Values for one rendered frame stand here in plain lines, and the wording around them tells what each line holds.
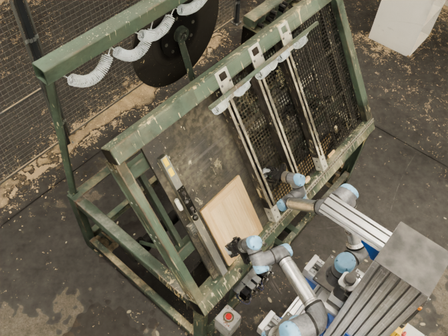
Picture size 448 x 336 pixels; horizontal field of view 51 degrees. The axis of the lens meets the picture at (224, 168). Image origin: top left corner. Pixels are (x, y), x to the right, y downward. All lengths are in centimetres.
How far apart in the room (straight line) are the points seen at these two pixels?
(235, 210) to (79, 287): 168
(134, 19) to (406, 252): 183
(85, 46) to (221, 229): 138
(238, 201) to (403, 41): 389
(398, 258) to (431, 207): 291
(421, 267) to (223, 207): 137
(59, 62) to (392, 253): 180
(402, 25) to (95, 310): 471
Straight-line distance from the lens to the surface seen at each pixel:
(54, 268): 435
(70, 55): 256
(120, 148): 243
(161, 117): 255
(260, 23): 348
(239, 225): 317
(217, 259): 307
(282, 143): 327
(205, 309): 313
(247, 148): 303
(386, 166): 513
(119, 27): 270
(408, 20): 628
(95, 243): 417
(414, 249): 217
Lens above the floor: 378
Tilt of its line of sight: 53 degrees down
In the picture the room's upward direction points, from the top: 4 degrees clockwise
